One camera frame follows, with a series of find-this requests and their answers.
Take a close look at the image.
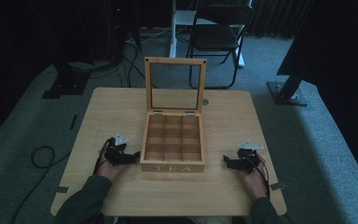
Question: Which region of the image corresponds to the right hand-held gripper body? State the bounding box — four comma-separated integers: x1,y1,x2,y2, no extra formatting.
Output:
236,140,265,175

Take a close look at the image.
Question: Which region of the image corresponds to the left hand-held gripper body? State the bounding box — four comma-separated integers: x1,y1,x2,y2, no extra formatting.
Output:
103,132,132,168

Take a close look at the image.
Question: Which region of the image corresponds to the wooden tea box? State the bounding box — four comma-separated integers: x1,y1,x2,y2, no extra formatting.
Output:
139,56,208,174

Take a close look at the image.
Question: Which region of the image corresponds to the person's left hand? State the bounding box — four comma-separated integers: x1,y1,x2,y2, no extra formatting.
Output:
96,148,129,183

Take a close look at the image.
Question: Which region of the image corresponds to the person's right hand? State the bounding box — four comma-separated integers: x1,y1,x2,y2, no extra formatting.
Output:
237,153,269,201

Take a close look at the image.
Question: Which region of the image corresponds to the right black stand base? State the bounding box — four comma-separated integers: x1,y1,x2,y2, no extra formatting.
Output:
266,66,309,107

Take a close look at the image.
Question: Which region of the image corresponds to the black stand with flat base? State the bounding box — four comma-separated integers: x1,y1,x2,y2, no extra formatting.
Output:
41,46,91,100

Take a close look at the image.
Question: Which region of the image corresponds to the black folding chair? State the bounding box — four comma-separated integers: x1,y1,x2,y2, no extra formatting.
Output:
186,2,255,91

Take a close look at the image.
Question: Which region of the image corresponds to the dark curtain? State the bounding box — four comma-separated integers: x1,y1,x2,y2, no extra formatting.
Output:
251,0,315,39

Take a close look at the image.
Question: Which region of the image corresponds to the left hand-held gripper black cable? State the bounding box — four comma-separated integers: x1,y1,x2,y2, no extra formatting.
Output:
92,137,117,175

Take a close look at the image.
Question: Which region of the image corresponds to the hand-held gripper black cable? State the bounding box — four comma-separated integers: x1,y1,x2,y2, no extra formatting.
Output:
92,137,117,175
245,155,271,201

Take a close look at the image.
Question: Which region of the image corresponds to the right hand-held gripper black cable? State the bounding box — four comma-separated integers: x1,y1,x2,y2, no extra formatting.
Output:
245,155,271,201

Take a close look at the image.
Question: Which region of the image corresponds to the black looped floor cable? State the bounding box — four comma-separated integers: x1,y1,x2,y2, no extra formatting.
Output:
9,145,73,224

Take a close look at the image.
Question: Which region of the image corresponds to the black floor cables bundle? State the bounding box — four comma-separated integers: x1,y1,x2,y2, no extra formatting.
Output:
117,40,158,90

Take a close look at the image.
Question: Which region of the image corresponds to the white floor cable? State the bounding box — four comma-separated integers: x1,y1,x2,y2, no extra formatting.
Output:
126,26,172,45

